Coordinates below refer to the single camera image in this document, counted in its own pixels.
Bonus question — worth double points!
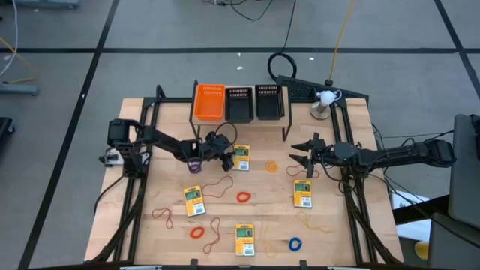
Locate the yellow round object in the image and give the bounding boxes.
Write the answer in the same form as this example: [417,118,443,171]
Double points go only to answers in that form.
[414,241,431,261]

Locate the black looped floor cable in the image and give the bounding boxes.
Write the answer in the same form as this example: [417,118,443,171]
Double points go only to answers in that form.
[204,0,273,22]

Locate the black beam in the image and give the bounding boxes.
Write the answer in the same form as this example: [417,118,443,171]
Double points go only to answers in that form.
[391,193,451,226]

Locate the black aluminium table frame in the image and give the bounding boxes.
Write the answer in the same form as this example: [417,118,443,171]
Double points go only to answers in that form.
[89,84,404,266]

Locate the red rubber band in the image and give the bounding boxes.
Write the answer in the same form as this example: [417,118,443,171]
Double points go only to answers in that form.
[202,217,222,254]
[201,175,235,199]
[151,207,175,230]
[285,164,320,179]

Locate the long yellow cable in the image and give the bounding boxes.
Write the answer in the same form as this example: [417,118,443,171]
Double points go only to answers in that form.
[326,0,356,86]

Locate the black floor object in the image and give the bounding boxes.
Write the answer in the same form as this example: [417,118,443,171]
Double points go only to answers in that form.
[0,116,16,147]

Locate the black left base cable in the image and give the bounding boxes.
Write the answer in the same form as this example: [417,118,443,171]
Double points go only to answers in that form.
[92,174,127,217]

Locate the white paper box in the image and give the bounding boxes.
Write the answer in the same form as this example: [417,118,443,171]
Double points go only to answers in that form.
[389,190,432,243]

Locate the yellow floor cable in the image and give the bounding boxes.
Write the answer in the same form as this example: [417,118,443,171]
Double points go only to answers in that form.
[0,36,38,84]

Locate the black coiled floor cable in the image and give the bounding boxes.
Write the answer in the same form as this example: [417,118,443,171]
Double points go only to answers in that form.
[267,0,299,82]

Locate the white floor cable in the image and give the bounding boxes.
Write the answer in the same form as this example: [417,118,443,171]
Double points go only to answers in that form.
[0,0,20,78]

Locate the yellow crayon box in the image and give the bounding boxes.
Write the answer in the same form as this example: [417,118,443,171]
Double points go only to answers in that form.
[292,178,314,209]
[232,144,251,173]
[235,223,256,257]
[183,185,207,218]

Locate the yellow rubber band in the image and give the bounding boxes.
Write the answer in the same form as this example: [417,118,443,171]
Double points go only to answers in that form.
[295,211,331,234]
[259,220,279,260]

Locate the gray furniture foot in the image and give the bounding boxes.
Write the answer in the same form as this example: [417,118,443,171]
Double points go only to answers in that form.
[0,81,40,97]

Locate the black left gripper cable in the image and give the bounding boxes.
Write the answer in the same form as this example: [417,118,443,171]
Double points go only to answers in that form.
[214,121,239,144]

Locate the gray furniture base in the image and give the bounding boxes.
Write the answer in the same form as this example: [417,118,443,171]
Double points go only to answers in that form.
[13,0,80,11]

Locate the white bulb lamp wooden base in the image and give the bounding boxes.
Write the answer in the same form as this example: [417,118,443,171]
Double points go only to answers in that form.
[309,89,343,121]

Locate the black right base cables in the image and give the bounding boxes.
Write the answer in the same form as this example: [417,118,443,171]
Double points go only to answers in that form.
[370,123,457,226]

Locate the black plastic basket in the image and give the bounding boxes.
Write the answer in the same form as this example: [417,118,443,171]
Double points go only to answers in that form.
[223,86,255,125]
[254,84,285,122]

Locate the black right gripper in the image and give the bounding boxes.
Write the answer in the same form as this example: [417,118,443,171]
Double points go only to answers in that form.
[288,131,337,179]

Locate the gray metal cabinet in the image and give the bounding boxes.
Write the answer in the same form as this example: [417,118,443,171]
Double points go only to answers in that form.
[427,113,480,270]

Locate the black perforated panel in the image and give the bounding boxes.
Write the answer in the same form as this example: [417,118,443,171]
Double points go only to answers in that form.
[275,74,371,103]

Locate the orange plastic basket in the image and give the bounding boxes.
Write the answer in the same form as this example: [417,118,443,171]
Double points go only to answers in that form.
[193,82,227,122]

